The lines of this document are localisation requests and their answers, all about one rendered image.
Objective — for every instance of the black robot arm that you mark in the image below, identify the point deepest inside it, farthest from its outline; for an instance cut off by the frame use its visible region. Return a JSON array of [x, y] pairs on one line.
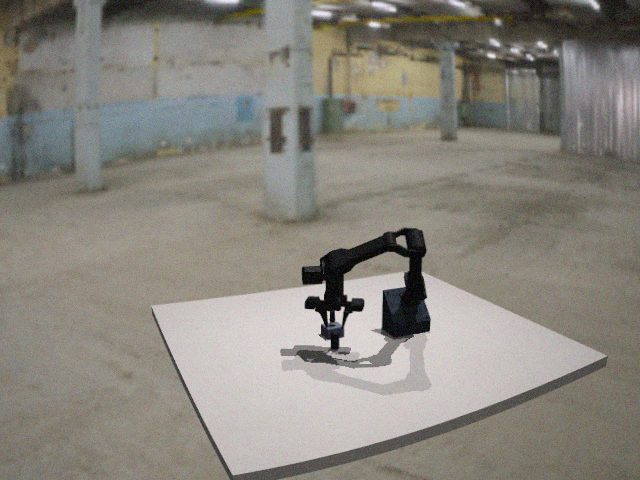
[[338, 262]]

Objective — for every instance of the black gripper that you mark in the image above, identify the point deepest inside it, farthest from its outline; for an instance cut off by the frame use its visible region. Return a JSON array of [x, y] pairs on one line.
[[355, 305]]

